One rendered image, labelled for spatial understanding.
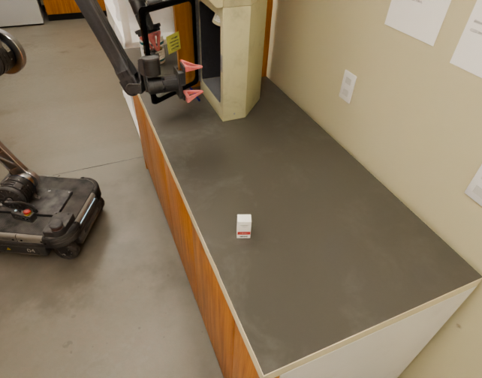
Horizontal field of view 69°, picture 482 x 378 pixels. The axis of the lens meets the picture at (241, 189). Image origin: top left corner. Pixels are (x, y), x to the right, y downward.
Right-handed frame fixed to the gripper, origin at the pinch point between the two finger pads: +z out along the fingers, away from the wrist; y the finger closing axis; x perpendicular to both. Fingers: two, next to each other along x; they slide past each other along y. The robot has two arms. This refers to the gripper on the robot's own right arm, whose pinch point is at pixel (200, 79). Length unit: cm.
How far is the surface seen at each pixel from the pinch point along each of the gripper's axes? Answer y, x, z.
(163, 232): -120, 38, -17
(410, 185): -20, -60, 56
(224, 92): -11.5, 8.9, 12.9
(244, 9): 20.5, 8.9, 20.5
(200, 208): -25.7, -39.7, -14.0
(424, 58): 19, -46, 55
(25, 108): -121, 241, -103
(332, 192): -25, -49, 32
